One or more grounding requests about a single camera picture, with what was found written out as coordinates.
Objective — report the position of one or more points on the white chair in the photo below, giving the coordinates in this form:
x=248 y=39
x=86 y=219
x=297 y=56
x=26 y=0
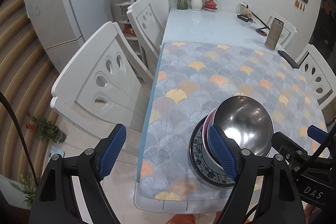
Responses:
x=99 y=84
x=288 y=31
x=319 y=75
x=148 y=30

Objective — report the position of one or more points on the far right white chair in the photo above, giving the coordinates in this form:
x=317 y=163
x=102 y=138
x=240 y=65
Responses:
x=288 y=31

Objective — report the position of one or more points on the blue white patterned plate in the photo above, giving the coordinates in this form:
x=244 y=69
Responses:
x=202 y=166

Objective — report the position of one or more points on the owl figurine desk lamp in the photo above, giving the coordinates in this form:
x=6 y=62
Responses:
x=247 y=15

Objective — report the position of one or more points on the near right white chair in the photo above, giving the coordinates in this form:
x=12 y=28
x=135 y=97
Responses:
x=319 y=75

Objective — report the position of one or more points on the white refrigerator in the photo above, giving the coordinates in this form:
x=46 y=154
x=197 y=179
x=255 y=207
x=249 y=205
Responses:
x=63 y=26

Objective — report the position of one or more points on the beige thermos bottle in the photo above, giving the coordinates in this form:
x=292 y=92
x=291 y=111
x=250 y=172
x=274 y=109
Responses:
x=274 y=34

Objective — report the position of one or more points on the far left white chair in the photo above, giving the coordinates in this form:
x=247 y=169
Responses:
x=148 y=30

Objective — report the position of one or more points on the striped curtain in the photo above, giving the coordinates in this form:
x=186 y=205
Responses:
x=27 y=76

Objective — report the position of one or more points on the stainless steel bowl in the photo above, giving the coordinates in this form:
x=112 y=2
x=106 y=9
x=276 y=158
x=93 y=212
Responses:
x=232 y=103

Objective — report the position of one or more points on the potted plant red flowers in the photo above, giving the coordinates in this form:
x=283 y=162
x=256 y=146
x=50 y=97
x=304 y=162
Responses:
x=46 y=129

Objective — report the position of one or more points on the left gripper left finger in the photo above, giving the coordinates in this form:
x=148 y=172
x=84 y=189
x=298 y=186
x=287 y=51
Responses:
x=55 y=200

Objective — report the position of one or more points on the red white bowl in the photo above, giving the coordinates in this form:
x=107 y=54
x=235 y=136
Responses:
x=210 y=150

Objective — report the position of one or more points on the near left white chair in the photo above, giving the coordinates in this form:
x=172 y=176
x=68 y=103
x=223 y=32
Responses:
x=99 y=84

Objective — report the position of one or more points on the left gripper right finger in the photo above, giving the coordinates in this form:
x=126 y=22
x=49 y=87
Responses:
x=279 y=198

